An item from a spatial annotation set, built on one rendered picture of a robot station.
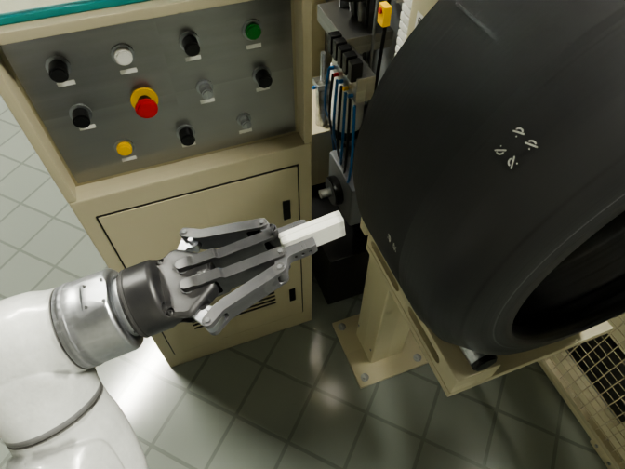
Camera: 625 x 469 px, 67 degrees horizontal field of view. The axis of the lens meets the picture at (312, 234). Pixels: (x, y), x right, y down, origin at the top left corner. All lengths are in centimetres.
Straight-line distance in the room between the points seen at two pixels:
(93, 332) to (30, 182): 219
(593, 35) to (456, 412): 147
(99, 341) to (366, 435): 131
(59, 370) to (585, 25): 56
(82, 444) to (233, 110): 73
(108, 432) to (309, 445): 118
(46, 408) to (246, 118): 72
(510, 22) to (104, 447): 57
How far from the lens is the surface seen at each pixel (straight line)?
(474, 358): 84
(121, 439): 59
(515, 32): 51
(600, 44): 47
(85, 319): 49
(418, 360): 181
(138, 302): 49
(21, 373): 52
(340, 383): 175
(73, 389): 54
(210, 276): 49
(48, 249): 232
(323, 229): 49
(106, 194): 111
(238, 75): 102
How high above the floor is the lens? 165
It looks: 52 degrees down
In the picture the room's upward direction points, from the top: straight up
